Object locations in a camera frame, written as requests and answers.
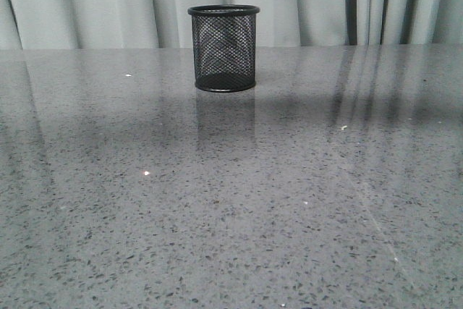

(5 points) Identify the black mesh pen bucket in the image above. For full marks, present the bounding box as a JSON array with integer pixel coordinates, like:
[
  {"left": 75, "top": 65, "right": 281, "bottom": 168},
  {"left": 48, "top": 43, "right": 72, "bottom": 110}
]
[{"left": 187, "top": 4, "right": 260, "bottom": 93}]

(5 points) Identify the grey pleated curtain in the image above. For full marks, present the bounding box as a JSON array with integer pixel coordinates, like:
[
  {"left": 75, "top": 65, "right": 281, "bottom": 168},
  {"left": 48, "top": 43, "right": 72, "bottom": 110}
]
[{"left": 1, "top": 0, "right": 462, "bottom": 49}]

